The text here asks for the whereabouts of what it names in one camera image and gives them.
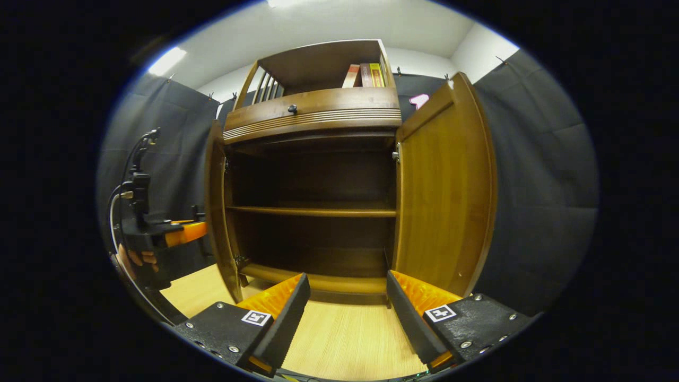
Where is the small ceiling light panel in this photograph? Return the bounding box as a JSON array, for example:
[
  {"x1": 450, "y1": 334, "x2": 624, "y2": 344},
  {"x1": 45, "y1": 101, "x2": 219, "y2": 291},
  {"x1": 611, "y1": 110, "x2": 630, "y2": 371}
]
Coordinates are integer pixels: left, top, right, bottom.
[{"x1": 147, "y1": 47, "x2": 188, "y2": 76}]

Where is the wooden shoe cabinet door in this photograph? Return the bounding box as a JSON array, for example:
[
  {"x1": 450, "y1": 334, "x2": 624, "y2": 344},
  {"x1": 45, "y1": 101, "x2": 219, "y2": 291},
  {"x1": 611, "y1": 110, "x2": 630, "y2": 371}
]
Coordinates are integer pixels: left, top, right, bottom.
[
  {"x1": 204, "y1": 119, "x2": 245, "y2": 303},
  {"x1": 393, "y1": 72, "x2": 498, "y2": 298}
]

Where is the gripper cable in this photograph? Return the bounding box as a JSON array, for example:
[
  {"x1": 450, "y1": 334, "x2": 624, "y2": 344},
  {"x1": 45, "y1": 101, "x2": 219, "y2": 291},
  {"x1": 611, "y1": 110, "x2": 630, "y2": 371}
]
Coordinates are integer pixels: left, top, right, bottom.
[{"x1": 108, "y1": 185, "x2": 176, "y2": 325}]

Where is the wooden double-door shoe cabinet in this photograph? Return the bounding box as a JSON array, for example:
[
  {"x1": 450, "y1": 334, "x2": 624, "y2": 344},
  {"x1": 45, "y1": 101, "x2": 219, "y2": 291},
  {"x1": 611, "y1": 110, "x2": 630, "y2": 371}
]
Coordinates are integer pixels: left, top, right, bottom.
[{"x1": 220, "y1": 39, "x2": 404, "y2": 306}]

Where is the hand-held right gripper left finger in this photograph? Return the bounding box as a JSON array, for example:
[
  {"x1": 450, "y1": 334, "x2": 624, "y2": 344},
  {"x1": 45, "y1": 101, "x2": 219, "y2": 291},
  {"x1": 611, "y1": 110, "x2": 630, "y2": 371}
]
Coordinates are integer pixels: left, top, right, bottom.
[{"x1": 172, "y1": 273, "x2": 311, "y2": 378}]

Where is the black backdrop cloth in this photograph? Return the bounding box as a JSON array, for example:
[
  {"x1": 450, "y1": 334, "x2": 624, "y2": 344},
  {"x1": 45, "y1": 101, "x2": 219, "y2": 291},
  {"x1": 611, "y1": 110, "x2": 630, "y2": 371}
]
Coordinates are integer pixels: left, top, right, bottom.
[{"x1": 95, "y1": 49, "x2": 600, "y2": 319}]

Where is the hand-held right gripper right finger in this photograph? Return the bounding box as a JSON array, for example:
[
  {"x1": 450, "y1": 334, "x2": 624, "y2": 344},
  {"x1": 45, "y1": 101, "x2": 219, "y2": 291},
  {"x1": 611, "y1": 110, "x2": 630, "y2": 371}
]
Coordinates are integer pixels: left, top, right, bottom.
[{"x1": 386, "y1": 270, "x2": 536, "y2": 375}]

